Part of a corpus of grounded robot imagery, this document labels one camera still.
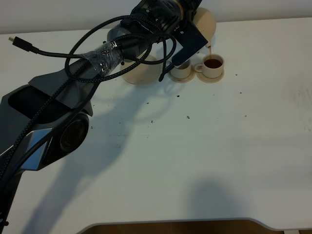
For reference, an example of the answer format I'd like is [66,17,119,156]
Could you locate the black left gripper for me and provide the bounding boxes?
[120,0,201,35]

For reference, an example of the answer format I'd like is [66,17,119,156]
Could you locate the beige ceramic teapot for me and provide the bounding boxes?
[193,7,216,48]

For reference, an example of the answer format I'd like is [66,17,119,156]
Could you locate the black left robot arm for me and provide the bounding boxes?
[0,0,206,228]

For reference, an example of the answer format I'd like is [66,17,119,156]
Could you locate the large beige teapot saucer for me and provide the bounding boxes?
[121,63,162,85]

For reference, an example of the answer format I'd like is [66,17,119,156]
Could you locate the left beige teacup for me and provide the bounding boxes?
[170,60,192,77]

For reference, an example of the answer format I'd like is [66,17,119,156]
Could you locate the beige teacup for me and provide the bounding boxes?
[195,54,224,78]
[170,60,192,77]

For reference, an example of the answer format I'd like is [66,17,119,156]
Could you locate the left small beige saucer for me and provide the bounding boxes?
[169,70,195,83]

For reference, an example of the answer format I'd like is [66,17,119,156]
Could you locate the small beige saucer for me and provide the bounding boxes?
[169,70,195,83]
[196,72,224,83]

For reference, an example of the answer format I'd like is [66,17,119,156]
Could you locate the right small beige saucer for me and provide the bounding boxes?
[196,72,224,83]

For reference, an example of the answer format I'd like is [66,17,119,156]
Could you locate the right beige teacup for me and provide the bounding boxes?
[195,54,224,78]

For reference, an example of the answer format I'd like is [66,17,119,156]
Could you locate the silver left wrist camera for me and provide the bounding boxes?
[171,21,208,67]

